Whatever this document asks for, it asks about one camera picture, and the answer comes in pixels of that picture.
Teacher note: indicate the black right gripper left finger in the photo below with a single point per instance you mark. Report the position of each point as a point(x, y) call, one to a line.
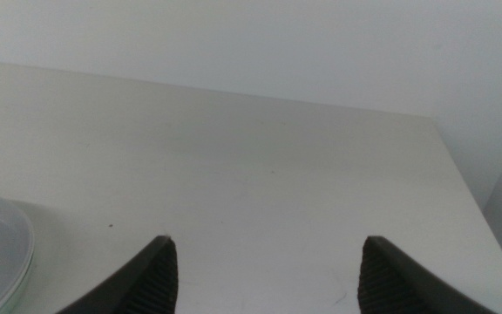
point(146, 283)

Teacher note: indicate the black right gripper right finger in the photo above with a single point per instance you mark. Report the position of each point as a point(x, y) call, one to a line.
point(390, 283)

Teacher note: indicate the white shallow bowl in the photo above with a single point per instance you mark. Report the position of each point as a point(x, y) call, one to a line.
point(29, 271)

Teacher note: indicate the green shallow bowl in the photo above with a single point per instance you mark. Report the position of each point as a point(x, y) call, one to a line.
point(15, 295)

